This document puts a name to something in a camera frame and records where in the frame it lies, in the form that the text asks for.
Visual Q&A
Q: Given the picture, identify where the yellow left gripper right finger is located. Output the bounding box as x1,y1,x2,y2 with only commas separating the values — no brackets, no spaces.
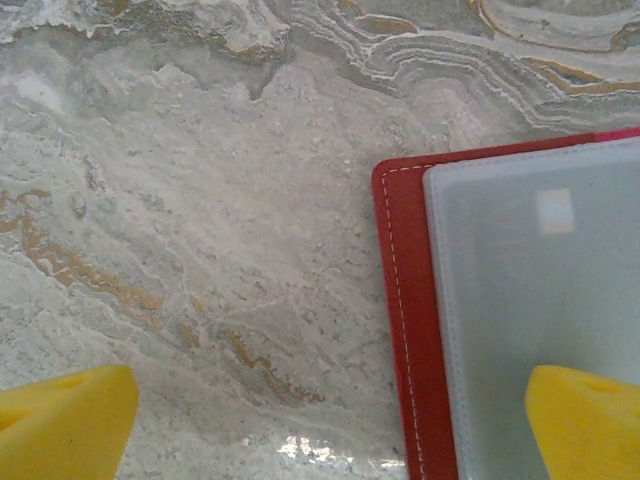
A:
524,364,640,480

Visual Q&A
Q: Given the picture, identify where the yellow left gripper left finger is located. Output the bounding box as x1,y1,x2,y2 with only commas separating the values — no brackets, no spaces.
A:
0,364,141,480

